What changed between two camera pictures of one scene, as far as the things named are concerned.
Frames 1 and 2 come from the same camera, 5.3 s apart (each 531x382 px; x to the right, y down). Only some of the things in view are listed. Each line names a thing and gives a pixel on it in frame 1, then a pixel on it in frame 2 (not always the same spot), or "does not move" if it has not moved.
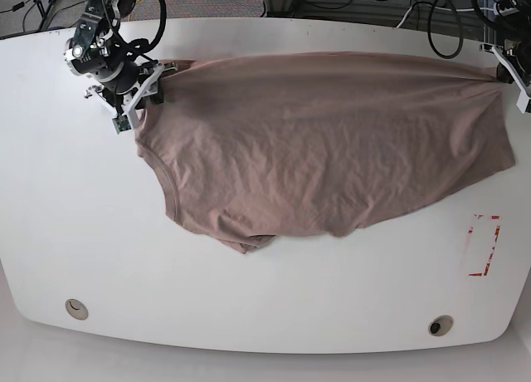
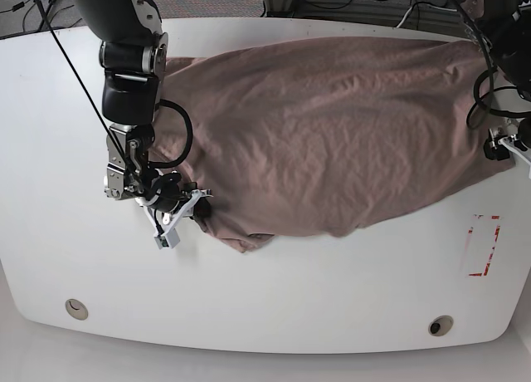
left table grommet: (76, 309) does not move
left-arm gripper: (147, 85) to (167, 201)
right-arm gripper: (508, 53) to (516, 133)
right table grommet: (440, 325) does not move
